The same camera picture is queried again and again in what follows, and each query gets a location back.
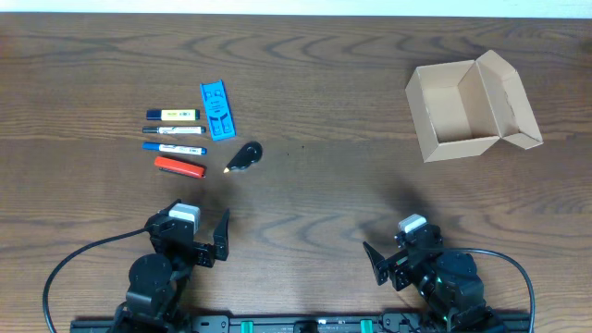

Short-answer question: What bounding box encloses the red stapler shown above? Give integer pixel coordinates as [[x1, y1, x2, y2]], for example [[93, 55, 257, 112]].
[[154, 156, 205, 179]]

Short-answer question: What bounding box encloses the black tape dispenser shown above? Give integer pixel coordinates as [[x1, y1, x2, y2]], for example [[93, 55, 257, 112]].
[[224, 142, 263, 173]]

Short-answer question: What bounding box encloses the blue plastic case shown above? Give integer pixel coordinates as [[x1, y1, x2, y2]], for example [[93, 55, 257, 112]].
[[200, 80, 236, 141]]

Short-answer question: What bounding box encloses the brown cardboard box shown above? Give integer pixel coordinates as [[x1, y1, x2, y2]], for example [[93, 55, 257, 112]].
[[405, 50, 543, 163]]

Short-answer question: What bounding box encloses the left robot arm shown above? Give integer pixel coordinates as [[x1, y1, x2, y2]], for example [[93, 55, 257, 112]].
[[108, 200, 230, 333]]

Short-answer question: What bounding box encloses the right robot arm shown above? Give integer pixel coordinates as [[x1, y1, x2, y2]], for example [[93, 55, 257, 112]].
[[363, 223, 509, 332]]

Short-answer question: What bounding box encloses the right green clamp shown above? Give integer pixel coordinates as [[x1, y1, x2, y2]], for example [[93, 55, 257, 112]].
[[360, 319, 374, 333]]

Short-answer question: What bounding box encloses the green clamp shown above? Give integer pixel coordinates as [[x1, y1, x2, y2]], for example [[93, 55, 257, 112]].
[[360, 319, 374, 333], [240, 321, 254, 333]]

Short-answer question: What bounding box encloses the blue and white marker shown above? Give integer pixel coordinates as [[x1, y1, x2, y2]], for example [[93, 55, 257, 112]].
[[142, 142, 207, 155]]

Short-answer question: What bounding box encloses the left green clamp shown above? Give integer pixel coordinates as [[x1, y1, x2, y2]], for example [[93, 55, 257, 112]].
[[240, 321, 254, 333]]

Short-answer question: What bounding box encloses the black and white marker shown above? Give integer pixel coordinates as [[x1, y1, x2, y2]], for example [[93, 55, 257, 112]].
[[142, 126, 206, 135]]

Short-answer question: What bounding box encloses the yellow highlighter with dark cap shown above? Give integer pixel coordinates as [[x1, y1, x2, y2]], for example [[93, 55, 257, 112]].
[[145, 109, 200, 121]]

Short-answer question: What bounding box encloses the right black cable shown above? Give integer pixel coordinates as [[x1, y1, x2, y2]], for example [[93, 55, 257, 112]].
[[438, 247, 537, 333]]

